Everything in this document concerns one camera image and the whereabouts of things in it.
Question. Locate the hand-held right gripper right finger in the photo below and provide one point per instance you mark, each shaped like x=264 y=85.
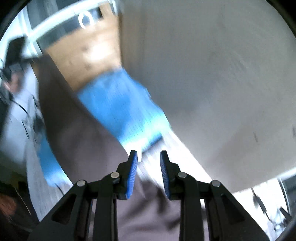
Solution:
x=164 y=176

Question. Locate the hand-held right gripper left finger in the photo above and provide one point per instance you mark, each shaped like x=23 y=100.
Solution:
x=131 y=176

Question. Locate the brown garment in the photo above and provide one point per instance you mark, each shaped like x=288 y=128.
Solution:
x=69 y=115

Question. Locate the person's left hand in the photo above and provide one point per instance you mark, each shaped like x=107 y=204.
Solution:
x=15 y=81

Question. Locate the blue folded cloth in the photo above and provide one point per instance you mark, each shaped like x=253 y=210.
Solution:
x=120 y=104

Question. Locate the pine wood panel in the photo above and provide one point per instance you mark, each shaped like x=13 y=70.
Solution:
x=92 y=51

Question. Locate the beige board panel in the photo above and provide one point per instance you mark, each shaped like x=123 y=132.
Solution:
x=208 y=92

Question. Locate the black power adapter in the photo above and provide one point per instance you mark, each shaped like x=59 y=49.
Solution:
x=261 y=204

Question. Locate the white window frame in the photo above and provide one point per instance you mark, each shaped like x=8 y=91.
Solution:
x=57 y=17

